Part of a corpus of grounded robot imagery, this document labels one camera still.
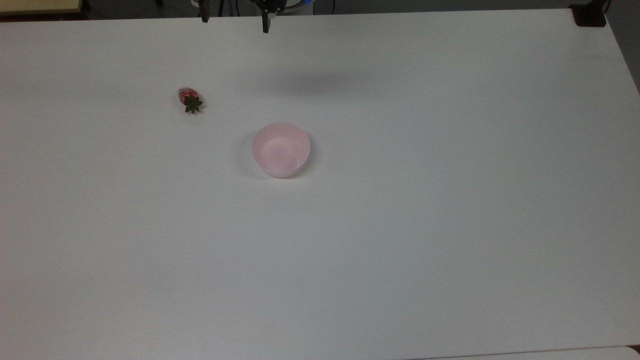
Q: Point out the pink bowl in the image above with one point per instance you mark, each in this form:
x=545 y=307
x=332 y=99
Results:
x=281 y=149

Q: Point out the black stand leg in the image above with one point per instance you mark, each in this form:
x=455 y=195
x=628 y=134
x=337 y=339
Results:
x=204 y=12

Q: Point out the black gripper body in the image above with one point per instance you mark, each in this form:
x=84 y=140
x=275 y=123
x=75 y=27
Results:
x=269 y=5

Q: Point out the black table clamp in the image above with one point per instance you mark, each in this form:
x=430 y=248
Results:
x=589 y=15

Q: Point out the red strawberry with green leaves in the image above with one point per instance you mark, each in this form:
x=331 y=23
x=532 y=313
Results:
x=189 y=100

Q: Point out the yellow wooden table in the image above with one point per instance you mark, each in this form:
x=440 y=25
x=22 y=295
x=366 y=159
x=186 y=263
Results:
x=39 y=5

